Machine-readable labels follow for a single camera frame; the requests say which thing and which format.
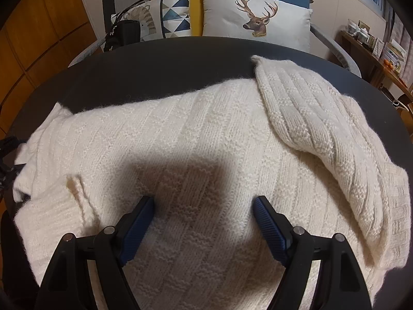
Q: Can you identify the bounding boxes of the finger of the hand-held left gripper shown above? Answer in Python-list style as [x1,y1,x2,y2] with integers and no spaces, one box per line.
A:
[0,137,28,175]

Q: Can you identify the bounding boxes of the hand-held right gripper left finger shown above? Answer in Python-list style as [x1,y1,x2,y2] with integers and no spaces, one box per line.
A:
[34,195,155,310]

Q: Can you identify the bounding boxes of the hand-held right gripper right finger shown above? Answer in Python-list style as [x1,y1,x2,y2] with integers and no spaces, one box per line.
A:
[252,195,373,310]

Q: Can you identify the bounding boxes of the white knit sweater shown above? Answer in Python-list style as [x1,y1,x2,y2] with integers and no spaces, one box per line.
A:
[13,55,412,310]

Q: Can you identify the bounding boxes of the wooden wardrobe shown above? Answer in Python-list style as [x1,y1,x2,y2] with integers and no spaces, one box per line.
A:
[0,0,97,139]

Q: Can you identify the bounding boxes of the black handbag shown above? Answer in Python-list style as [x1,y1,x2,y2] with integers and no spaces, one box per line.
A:
[103,0,186,52]

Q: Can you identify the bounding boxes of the wooden side table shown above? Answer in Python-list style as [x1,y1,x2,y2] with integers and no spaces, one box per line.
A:
[340,30,413,104]

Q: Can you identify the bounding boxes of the triangle print pillow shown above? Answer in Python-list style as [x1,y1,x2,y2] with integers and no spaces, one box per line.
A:
[110,0,192,42]

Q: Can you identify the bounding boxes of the stack of books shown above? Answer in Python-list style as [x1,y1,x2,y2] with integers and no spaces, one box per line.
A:
[384,38,408,72]

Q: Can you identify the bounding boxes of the deer print pillow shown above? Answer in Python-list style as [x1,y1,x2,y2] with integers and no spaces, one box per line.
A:
[202,0,313,52]

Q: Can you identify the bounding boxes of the pale patterned curtain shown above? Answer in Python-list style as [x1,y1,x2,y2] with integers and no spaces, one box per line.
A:
[384,6,413,59]

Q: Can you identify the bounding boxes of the black padded post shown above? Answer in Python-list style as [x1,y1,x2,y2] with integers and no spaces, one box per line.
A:
[101,0,125,36]

